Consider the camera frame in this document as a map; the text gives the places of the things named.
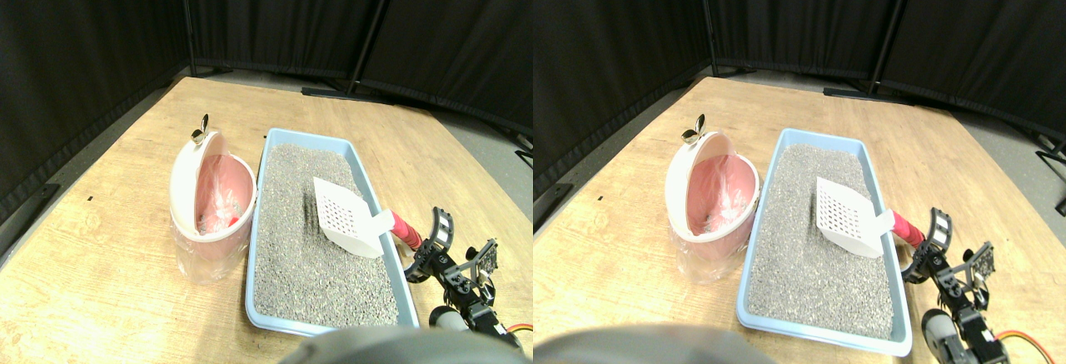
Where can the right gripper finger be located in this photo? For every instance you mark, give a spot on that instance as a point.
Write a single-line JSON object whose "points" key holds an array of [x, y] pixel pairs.
{"points": [[941, 229], [418, 267], [914, 267], [442, 227]]}

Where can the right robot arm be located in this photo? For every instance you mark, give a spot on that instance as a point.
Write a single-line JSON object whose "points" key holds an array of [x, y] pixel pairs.
{"points": [[970, 331], [479, 314]]}

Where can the blue litter tray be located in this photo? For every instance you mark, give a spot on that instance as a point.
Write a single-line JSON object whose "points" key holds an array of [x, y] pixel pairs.
{"points": [[308, 281], [808, 289]]}

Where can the black curtain stand foot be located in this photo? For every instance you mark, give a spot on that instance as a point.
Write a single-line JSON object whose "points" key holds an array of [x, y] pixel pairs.
{"points": [[521, 143], [1051, 160]]}

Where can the black curtain stand pole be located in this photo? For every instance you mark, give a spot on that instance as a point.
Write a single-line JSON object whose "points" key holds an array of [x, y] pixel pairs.
{"points": [[706, 22], [371, 27], [893, 27], [186, 22]]}

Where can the black bracket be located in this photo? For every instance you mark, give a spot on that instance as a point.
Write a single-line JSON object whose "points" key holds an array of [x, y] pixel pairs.
{"points": [[485, 257]]}

